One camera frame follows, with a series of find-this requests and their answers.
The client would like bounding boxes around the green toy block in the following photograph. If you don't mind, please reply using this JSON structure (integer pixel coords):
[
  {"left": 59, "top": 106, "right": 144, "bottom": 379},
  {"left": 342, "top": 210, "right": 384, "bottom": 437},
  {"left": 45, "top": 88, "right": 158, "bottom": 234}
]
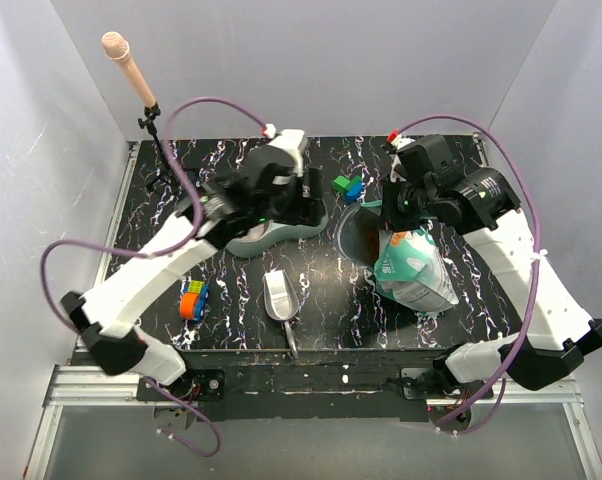
[{"left": 332, "top": 175, "right": 350, "bottom": 195}]

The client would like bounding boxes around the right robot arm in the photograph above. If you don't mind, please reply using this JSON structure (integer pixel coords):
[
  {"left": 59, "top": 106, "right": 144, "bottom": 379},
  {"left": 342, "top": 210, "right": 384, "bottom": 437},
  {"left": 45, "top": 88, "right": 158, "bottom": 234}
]
[{"left": 380, "top": 132, "right": 602, "bottom": 398}]

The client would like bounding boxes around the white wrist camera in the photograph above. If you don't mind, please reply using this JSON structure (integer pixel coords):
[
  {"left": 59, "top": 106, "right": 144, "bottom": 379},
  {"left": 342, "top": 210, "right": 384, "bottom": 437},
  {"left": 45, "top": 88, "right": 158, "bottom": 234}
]
[
  {"left": 268, "top": 129, "right": 307, "bottom": 177},
  {"left": 386, "top": 130, "right": 415, "bottom": 183}
]

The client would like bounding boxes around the mint double pet bowl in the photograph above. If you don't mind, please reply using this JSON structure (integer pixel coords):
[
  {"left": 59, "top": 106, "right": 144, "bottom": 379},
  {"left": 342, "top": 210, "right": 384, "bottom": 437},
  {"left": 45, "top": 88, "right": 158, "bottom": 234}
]
[{"left": 225, "top": 214, "right": 328, "bottom": 259}]

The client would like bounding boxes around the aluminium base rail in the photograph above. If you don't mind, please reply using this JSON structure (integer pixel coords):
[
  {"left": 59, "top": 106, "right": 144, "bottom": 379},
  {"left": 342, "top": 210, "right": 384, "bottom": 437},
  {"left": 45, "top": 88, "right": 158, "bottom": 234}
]
[{"left": 25, "top": 366, "right": 602, "bottom": 479}]

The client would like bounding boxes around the black mounting plate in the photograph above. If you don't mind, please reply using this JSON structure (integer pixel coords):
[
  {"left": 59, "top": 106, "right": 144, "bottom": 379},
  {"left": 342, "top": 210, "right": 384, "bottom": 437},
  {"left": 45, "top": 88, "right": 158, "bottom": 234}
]
[{"left": 135, "top": 349, "right": 487, "bottom": 424}]

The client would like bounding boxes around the black microphone tripod stand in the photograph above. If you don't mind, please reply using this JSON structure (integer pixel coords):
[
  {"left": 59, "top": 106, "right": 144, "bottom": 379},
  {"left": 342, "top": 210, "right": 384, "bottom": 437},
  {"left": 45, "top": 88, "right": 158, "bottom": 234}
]
[{"left": 137, "top": 102, "right": 200, "bottom": 215}]

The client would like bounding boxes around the orange blue toy car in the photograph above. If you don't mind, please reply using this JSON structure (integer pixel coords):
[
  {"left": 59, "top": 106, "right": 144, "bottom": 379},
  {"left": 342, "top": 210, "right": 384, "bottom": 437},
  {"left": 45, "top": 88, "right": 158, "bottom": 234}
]
[{"left": 179, "top": 280, "right": 209, "bottom": 322}]

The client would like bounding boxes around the blue toy block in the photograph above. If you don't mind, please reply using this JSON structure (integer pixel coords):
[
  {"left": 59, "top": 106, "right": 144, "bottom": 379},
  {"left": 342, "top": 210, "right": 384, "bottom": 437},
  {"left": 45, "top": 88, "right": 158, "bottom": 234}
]
[{"left": 345, "top": 176, "right": 363, "bottom": 205}]

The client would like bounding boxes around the green pet food bag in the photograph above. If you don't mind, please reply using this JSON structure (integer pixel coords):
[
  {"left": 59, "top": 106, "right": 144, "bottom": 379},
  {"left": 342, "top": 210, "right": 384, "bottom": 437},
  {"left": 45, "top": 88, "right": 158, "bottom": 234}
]
[{"left": 336, "top": 199, "right": 459, "bottom": 314}]

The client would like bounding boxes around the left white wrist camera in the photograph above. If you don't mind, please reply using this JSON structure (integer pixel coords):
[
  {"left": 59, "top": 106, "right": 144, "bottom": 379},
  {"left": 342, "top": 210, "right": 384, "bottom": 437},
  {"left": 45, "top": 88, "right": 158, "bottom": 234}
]
[{"left": 268, "top": 129, "right": 307, "bottom": 177}]

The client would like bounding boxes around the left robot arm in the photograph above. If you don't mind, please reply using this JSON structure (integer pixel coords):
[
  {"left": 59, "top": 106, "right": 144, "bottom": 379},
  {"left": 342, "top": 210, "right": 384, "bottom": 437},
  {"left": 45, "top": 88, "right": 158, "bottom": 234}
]
[{"left": 61, "top": 137, "right": 327, "bottom": 400}]

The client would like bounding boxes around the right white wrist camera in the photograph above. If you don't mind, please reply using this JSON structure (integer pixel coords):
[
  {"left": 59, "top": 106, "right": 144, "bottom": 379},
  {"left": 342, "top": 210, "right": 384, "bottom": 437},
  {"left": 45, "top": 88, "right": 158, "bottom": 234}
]
[{"left": 386, "top": 130, "right": 415, "bottom": 183}]

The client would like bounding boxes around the metal food scoop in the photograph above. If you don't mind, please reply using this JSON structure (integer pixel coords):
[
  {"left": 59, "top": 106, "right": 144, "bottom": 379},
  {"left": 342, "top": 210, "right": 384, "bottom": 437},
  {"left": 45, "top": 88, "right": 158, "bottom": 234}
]
[{"left": 263, "top": 270, "right": 300, "bottom": 360}]

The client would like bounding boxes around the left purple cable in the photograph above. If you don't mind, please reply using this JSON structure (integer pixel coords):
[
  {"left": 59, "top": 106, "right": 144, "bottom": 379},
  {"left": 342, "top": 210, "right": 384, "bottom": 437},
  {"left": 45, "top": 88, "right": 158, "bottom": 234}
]
[{"left": 41, "top": 97, "right": 277, "bottom": 457}]

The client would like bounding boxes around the pink microphone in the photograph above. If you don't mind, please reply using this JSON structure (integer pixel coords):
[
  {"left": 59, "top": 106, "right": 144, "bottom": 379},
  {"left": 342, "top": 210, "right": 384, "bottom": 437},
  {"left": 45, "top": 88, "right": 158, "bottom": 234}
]
[{"left": 101, "top": 31, "right": 157, "bottom": 109}]

